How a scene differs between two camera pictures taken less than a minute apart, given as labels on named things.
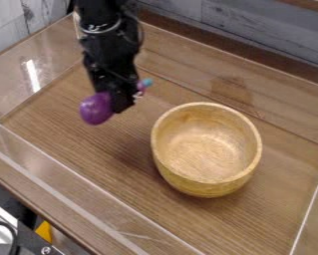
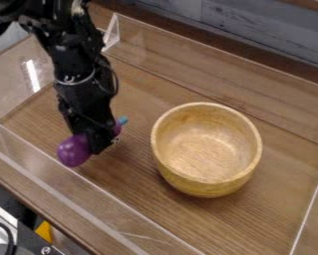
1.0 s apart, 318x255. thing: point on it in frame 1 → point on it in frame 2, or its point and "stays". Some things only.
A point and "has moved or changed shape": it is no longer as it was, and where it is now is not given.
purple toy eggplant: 98,106 has moved or changed shape
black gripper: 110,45 → 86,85
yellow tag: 44,231 stays
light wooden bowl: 206,147 stays
